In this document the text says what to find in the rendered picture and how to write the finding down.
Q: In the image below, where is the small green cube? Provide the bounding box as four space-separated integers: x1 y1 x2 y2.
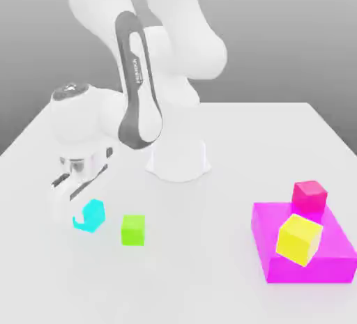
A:
121 214 146 247

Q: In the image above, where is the small pink cube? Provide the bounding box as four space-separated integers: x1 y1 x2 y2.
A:
291 180 329 215

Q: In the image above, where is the large magenta box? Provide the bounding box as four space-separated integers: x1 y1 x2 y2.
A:
250 201 357 285

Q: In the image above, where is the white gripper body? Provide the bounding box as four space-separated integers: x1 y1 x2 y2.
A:
50 162 110 223

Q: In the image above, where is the small yellow cube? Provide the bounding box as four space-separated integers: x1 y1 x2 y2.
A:
275 213 324 268

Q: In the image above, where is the small cyan cube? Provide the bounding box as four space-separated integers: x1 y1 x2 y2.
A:
72 198 107 234

